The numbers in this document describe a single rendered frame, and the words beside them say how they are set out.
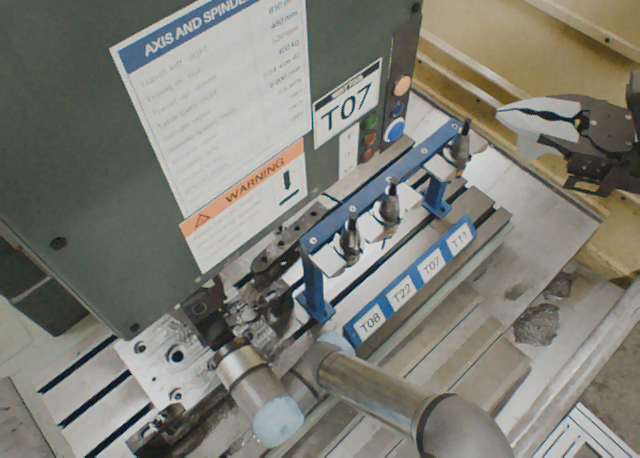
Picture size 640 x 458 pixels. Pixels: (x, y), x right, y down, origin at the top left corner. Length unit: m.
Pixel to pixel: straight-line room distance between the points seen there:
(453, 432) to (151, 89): 0.50
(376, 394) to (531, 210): 0.99
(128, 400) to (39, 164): 1.00
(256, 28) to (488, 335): 1.26
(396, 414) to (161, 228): 0.43
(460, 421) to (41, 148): 0.53
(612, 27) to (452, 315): 0.81
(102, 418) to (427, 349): 0.81
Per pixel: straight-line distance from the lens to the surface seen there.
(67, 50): 0.35
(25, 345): 1.88
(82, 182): 0.41
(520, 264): 1.63
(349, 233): 0.97
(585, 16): 1.35
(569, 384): 1.49
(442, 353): 1.49
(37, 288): 1.58
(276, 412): 0.84
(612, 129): 0.66
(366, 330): 1.27
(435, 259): 1.36
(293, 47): 0.47
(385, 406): 0.79
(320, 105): 0.54
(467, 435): 0.67
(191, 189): 0.49
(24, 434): 1.72
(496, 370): 1.54
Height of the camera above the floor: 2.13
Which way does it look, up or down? 58 degrees down
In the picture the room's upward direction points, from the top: 2 degrees counter-clockwise
